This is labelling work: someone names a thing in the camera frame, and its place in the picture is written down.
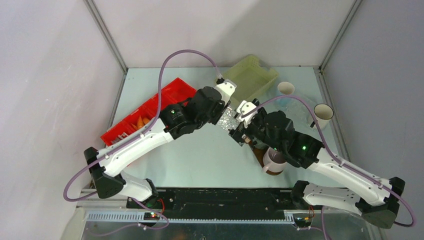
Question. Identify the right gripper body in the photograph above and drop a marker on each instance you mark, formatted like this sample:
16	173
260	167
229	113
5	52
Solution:
256	130

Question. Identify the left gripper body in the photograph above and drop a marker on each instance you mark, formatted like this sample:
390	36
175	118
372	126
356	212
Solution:
214	117

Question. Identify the pink white mug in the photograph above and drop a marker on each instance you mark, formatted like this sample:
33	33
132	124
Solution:
274	162

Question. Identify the light blue mug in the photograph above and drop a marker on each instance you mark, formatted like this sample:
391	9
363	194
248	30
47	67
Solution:
284	88

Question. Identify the cream plastic basket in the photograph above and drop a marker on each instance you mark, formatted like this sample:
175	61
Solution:
252	78

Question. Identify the white mug black handle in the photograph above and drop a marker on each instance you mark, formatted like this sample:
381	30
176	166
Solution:
323	114

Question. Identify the clear textured acrylic tray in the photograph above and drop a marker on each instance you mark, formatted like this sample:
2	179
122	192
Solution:
296	110

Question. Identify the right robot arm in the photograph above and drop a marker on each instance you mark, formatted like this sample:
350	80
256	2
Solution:
373	198

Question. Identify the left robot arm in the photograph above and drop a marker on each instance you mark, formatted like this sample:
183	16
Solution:
107	165

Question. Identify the brown oval wooden tray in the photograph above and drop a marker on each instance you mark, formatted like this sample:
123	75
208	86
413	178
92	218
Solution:
259	153

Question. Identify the orange toothpaste tube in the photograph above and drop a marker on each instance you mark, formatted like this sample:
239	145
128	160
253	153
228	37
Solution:
140	122

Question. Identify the red divided organizer bin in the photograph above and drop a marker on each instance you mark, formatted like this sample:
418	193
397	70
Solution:
175	92

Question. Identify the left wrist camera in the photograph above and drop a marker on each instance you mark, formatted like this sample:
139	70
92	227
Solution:
226	88

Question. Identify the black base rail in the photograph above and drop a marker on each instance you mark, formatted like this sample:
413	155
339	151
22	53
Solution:
231	204

